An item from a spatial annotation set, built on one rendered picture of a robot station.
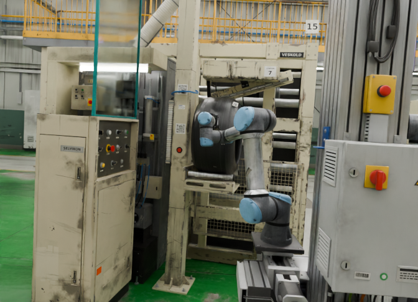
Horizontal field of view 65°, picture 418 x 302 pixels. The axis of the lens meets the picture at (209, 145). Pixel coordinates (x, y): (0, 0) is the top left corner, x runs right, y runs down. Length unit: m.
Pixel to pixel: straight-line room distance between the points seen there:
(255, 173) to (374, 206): 0.58
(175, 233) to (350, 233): 1.69
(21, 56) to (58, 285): 12.04
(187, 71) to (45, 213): 1.33
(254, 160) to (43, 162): 1.25
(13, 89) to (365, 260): 13.34
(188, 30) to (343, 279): 1.95
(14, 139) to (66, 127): 11.69
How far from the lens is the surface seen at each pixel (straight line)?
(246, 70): 2.68
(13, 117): 13.74
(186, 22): 2.58
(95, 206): 2.04
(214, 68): 2.72
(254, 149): 1.53
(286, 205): 1.62
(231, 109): 2.28
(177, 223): 2.58
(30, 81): 13.58
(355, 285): 1.20
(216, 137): 1.89
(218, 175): 2.35
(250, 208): 1.50
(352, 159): 1.09
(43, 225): 2.24
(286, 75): 2.79
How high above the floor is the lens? 1.25
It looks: 3 degrees down
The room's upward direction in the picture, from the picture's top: 3 degrees clockwise
